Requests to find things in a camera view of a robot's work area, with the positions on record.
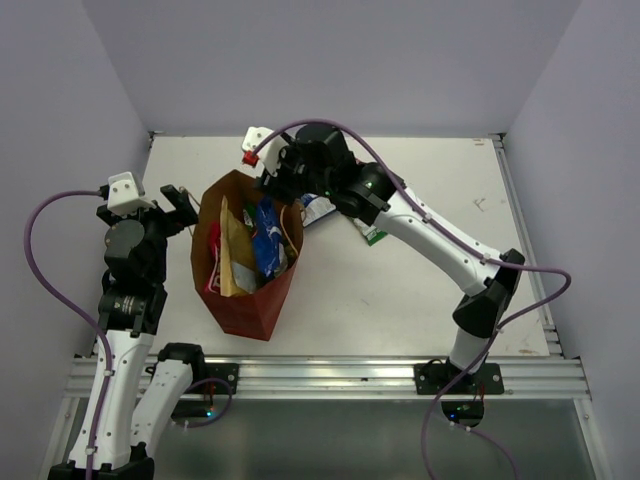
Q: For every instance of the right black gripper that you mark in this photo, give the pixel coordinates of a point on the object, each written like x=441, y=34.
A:
x=276, y=185

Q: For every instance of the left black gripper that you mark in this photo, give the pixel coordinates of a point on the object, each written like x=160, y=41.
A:
x=179, y=201

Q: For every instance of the small dark blue snack bag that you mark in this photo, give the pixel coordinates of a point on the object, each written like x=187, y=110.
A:
x=315, y=208

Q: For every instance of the tan popcorn chips bag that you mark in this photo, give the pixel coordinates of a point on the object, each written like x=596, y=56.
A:
x=238, y=275

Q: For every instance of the pink Real chips bag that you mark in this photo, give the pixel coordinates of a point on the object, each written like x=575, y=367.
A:
x=212, y=285

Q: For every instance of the green snack bag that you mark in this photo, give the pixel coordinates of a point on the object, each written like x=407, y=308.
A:
x=371, y=234

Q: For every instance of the red paper bag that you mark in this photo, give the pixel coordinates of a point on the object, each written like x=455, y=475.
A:
x=255, y=315

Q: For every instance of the small green snack packet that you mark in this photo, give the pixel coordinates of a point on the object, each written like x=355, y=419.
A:
x=249, y=217

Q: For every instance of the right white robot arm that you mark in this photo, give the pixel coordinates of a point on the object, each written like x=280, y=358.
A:
x=487, y=277

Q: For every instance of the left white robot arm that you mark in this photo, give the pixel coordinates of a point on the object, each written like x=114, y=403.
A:
x=121, y=427

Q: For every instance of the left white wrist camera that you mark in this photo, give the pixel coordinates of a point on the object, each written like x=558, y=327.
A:
x=124, y=195

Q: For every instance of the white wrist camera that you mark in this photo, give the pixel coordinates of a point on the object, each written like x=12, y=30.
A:
x=256, y=150
x=124, y=195

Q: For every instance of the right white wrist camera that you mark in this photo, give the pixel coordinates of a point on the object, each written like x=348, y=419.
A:
x=256, y=150

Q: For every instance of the aluminium mounting rail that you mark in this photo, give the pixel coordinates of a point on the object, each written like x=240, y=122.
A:
x=392, y=378

